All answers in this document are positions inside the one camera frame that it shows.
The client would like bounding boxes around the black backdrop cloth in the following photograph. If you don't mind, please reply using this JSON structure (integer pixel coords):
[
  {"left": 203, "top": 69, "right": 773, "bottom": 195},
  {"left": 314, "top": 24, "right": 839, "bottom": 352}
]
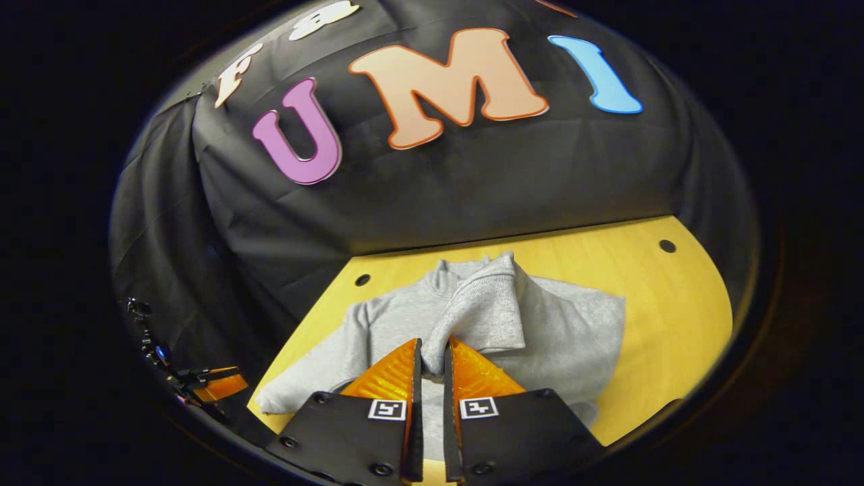
[{"left": 108, "top": 0, "right": 760, "bottom": 406}]

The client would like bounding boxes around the grey zip-neck sweatshirt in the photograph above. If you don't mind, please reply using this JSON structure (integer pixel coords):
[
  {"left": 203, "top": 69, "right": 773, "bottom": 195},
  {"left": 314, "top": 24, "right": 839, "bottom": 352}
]
[{"left": 255, "top": 251, "right": 627, "bottom": 466}]

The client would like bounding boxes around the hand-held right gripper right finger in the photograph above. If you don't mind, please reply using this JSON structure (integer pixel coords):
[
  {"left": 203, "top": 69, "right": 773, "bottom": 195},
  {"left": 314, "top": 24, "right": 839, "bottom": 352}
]
[{"left": 442, "top": 337, "right": 605, "bottom": 483}]

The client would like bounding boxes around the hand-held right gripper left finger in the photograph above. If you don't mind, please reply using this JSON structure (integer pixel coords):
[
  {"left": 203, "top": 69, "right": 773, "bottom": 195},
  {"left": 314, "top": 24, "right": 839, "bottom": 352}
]
[{"left": 265, "top": 337, "right": 425, "bottom": 485}]

